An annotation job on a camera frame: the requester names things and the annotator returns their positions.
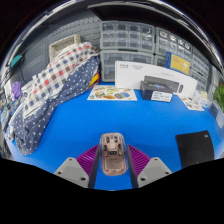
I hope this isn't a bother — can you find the green potted plant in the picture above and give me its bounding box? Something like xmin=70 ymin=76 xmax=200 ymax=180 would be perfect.
xmin=213 ymin=83 xmax=224 ymax=113

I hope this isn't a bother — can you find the black mouse pad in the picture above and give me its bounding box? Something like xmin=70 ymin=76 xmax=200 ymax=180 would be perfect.
xmin=175 ymin=130 xmax=215 ymax=169

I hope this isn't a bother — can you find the clear plastic box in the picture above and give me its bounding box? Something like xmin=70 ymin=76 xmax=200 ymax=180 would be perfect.
xmin=193 ymin=89 xmax=213 ymax=110

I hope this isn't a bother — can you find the white slotted basket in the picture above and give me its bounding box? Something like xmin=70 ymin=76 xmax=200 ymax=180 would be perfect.
xmin=48 ymin=34 xmax=82 ymax=63

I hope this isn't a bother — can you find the white keyboard box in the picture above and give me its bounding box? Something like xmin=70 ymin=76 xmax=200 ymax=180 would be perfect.
xmin=114 ymin=60 xmax=199 ymax=100

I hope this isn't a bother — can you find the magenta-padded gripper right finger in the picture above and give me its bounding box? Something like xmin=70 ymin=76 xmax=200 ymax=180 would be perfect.
xmin=124 ymin=144 xmax=173 ymax=189

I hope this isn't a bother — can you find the navy polka dot cloth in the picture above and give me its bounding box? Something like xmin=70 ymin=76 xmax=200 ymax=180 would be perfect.
xmin=13 ymin=54 xmax=101 ymax=156

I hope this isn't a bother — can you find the small dark box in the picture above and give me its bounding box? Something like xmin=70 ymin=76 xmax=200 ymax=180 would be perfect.
xmin=139 ymin=80 xmax=175 ymax=103

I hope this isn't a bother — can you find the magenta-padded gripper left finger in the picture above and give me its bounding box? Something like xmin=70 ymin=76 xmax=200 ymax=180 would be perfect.
xmin=54 ymin=144 xmax=102 ymax=190

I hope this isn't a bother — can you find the red blue checkered cloth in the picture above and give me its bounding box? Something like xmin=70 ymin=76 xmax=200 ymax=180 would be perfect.
xmin=23 ymin=42 xmax=100 ymax=118

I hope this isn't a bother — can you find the yellow and blue card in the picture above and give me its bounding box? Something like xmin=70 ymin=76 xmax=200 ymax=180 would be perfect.
xmin=165 ymin=51 xmax=192 ymax=76

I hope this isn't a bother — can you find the teal object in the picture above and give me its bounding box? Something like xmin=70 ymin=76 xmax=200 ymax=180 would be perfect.
xmin=9 ymin=54 xmax=24 ymax=68

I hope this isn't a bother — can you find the purple object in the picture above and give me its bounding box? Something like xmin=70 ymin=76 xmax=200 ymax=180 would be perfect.
xmin=11 ymin=80 xmax=24 ymax=100

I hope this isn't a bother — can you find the yellow object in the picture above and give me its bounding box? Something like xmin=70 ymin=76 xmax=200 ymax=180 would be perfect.
xmin=89 ymin=72 xmax=101 ymax=87

